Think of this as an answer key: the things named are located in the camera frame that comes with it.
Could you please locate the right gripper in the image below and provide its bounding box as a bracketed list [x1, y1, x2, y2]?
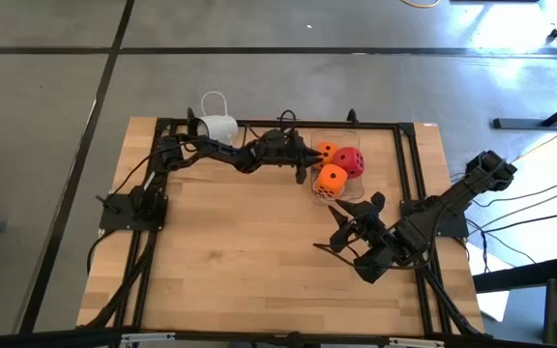
[328, 191, 408, 285]

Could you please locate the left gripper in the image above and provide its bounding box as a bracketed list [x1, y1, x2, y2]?
[256, 128, 325, 186]

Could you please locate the large orange foam die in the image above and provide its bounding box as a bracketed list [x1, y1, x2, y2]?
[313, 162, 350, 199]
[314, 140, 340, 171]

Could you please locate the large red foam die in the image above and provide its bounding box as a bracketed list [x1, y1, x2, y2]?
[332, 146, 366, 179]

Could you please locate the clear plastic container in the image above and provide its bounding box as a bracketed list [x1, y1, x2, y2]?
[309, 129, 366, 203]

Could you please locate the white mug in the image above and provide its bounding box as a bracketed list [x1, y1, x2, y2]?
[189, 113, 240, 147]

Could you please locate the black floor beam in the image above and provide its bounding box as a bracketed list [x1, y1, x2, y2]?
[471, 255, 557, 294]

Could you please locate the black desk leg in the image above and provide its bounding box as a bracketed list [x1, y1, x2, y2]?
[493, 90, 557, 131]

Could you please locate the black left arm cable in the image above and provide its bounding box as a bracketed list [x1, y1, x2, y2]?
[277, 108, 300, 139]

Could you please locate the black aluminium frame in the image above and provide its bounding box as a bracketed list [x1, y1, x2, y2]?
[77, 108, 490, 348]

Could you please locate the white cable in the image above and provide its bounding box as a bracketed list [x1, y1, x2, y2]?
[199, 90, 229, 118]

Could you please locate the silver metal bracket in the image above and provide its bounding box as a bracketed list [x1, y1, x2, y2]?
[388, 336, 445, 348]
[120, 332, 177, 345]

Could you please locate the yellow cable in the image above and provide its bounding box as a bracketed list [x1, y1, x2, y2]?
[510, 117, 557, 165]
[398, 0, 442, 10]

